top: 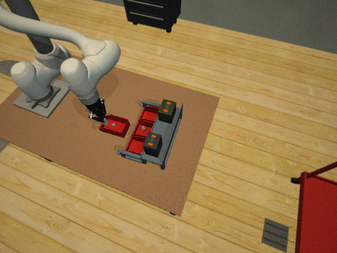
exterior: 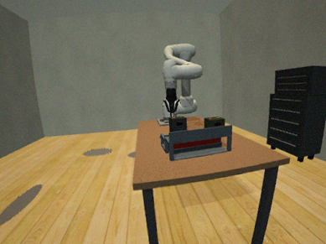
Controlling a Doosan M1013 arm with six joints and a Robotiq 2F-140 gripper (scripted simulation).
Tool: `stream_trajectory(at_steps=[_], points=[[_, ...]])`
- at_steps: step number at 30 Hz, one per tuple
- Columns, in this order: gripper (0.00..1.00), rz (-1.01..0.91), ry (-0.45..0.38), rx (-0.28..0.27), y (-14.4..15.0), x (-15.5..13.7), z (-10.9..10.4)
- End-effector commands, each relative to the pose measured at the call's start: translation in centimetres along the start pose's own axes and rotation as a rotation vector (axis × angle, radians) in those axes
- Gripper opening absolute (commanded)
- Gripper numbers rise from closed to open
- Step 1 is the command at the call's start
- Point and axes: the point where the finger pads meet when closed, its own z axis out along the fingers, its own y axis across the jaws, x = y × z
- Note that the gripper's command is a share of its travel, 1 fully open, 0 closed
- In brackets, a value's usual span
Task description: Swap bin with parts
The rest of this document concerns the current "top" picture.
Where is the grey metal shelf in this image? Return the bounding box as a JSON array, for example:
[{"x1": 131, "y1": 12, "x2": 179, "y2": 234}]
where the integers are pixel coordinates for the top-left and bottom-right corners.
[{"x1": 117, "y1": 101, "x2": 183, "y2": 170}]

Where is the dark green case with orange latches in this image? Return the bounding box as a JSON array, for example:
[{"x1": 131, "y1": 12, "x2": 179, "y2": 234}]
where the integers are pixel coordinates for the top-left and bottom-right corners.
[{"x1": 158, "y1": 99, "x2": 176, "y2": 124}]

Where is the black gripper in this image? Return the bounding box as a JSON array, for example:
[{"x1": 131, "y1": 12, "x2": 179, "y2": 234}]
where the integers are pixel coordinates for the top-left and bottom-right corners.
[{"x1": 85, "y1": 98, "x2": 109, "y2": 126}]

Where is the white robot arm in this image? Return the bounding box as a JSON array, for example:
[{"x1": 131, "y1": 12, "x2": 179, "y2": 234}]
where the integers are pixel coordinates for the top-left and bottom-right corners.
[{"x1": 0, "y1": 0, "x2": 120, "y2": 109}]

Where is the red open-front bin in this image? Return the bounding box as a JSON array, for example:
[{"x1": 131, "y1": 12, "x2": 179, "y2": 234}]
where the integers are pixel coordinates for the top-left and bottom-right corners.
[
  {"x1": 99, "y1": 115, "x2": 130, "y2": 138},
  {"x1": 125, "y1": 136, "x2": 145, "y2": 155},
  {"x1": 139, "y1": 106, "x2": 159, "y2": 123},
  {"x1": 132, "y1": 121, "x2": 154, "y2": 138}
]

